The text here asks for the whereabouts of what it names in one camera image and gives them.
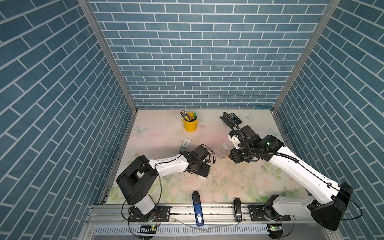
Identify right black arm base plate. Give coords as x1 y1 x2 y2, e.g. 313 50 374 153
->
247 205 291 222

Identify black corrugated cable hose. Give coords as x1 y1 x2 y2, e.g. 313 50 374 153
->
222 111 301 164

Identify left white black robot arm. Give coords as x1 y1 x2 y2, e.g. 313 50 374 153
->
116 145 216 215

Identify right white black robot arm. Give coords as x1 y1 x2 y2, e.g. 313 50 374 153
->
228 126 354 231

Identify aluminium front rail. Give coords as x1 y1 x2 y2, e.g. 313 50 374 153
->
84 203 320 228

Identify black desk calculator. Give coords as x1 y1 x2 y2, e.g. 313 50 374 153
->
220 113 243 128

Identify blue black clamp handle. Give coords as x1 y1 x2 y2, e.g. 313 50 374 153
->
192 191 204 227

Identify yellow metal pen cup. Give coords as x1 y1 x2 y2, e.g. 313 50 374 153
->
183 119 199 133

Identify bundle of pencils in cup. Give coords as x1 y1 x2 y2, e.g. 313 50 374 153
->
180 110 192 122

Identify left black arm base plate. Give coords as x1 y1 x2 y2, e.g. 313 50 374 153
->
129 206 171 223

